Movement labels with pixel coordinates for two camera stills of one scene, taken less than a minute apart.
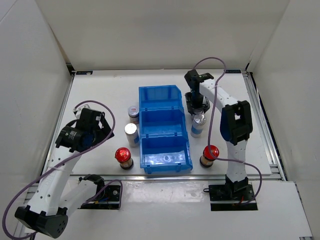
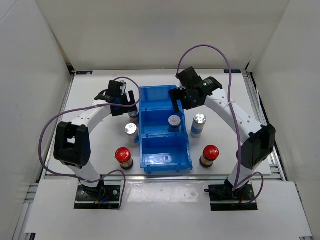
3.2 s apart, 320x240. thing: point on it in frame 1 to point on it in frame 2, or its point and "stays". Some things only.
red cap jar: [123, 155] stays
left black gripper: [103, 132] to [125, 110]
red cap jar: [206, 160] stays
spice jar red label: [133, 113] stays
